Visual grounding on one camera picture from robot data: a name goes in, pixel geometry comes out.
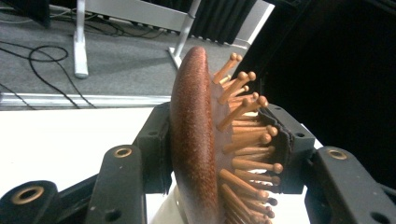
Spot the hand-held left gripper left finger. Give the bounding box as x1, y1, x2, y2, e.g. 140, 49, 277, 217
132, 102, 174, 194

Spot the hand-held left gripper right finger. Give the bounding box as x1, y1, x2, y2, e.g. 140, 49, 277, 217
257, 104, 317, 195

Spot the brown wooden hairbrush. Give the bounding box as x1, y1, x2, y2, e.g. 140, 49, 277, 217
169, 46, 284, 224

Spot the white metal stand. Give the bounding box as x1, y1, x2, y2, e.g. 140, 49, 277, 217
73, 0, 204, 79

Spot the black curtain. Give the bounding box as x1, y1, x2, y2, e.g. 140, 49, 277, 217
190, 0, 260, 45

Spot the aluminium floor rail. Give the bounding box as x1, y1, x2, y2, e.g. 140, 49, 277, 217
0, 91, 172, 110

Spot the bundle of dark cables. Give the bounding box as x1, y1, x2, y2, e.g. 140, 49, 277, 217
49, 6, 167, 40

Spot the black floor cable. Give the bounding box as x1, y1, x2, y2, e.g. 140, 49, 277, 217
0, 39, 98, 110

